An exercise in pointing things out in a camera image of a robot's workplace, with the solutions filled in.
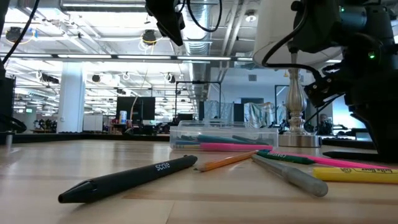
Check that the ceiling light strip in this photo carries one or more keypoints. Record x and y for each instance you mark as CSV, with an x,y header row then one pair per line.
x,y
143,57

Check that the black gantry frame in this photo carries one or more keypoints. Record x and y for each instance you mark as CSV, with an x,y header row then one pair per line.
x,y
199,82

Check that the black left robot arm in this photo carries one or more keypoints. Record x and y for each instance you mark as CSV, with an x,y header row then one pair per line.
x,y
6,102

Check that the white shade table lamp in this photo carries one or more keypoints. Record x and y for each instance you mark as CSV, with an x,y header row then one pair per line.
x,y
295,102

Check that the black pen with scale print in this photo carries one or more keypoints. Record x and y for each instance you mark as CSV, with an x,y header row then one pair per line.
x,y
124,180

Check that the white and blue can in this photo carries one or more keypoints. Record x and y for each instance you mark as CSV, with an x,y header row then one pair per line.
x,y
123,117

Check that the plastic covered equipment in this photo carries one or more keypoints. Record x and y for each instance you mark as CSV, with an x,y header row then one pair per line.
x,y
261,113

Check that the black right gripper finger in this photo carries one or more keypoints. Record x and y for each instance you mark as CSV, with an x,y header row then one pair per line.
x,y
388,146

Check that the white cabinet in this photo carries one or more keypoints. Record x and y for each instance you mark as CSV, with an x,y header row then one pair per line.
x,y
92,123

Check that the orange pencil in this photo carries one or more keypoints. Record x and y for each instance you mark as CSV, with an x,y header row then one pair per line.
x,y
227,160

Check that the grey marker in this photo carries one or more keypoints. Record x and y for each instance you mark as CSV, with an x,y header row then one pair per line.
x,y
295,177

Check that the black monitor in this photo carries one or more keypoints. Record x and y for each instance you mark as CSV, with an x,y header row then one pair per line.
x,y
136,109

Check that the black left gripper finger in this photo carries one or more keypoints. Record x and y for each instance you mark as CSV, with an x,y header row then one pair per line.
x,y
164,18

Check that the teal pen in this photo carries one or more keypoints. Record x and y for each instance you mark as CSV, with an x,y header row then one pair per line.
x,y
217,138

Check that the pink highlighter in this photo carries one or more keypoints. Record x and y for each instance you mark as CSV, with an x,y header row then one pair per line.
x,y
236,147

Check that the green crayola marker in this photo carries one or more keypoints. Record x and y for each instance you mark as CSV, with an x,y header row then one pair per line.
x,y
286,157

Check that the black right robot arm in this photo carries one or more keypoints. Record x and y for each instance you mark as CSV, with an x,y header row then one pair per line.
x,y
367,28

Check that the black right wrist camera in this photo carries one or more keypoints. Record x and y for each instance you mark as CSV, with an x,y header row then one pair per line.
x,y
323,91

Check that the person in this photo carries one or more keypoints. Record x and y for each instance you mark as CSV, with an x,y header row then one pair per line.
x,y
325,124

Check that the blue pen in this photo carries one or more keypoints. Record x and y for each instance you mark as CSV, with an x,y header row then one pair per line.
x,y
186,143

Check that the clear plastic supply box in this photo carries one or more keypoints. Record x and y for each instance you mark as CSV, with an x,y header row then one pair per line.
x,y
267,133

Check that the silver air duct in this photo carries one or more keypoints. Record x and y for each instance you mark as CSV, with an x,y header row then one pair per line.
x,y
199,46

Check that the yellow highlighter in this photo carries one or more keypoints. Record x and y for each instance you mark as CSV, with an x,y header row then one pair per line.
x,y
357,175

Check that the pink pen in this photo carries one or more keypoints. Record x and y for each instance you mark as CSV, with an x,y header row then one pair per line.
x,y
335,162

